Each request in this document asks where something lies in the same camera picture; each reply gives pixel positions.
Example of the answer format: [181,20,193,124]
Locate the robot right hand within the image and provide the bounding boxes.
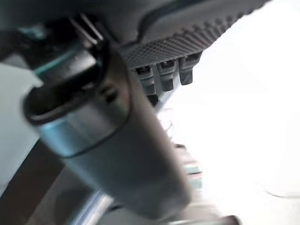
[0,0,272,220]

